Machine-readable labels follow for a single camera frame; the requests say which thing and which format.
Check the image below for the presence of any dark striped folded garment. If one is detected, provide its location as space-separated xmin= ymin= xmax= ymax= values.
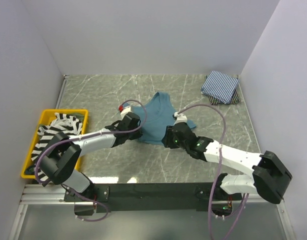
xmin=208 ymin=89 xmax=241 ymax=106

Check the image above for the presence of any teal ribbed tank top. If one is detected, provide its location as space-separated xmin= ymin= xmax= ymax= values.
xmin=132 ymin=91 xmax=197 ymax=146

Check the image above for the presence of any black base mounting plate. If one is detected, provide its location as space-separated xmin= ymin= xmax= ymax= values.
xmin=63 ymin=183 xmax=244 ymax=217

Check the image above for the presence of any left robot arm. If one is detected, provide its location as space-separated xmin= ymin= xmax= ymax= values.
xmin=35 ymin=112 xmax=142 ymax=201

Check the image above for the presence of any aluminium rail frame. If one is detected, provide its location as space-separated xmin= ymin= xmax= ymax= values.
xmin=20 ymin=182 xmax=285 ymax=205

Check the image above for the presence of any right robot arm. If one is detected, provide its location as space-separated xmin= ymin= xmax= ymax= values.
xmin=161 ymin=122 xmax=293 ymax=204

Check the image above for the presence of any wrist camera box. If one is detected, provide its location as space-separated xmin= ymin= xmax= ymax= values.
xmin=173 ymin=111 xmax=188 ymax=125
xmin=118 ymin=105 xmax=132 ymax=119

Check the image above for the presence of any black white striped garment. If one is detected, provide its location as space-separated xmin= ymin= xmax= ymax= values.
xmin=27 ymin=112 xmax=83 ymax=174

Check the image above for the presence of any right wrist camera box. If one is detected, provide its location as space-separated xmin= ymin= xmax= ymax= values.
xmin=173 ymin=111 xmax=188 ymax=125

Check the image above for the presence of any blue white striped folded garment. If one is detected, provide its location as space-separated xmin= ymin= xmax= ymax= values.
xmin=200 ymin=70 xmax=239 ymax=103

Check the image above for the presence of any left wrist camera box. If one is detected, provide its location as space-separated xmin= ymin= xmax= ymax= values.
xmin=118 ymin=105 xmax=132 ymax=119

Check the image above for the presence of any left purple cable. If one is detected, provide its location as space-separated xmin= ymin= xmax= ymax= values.
xmin=34 ymin=99 xmax=147 ymax=222

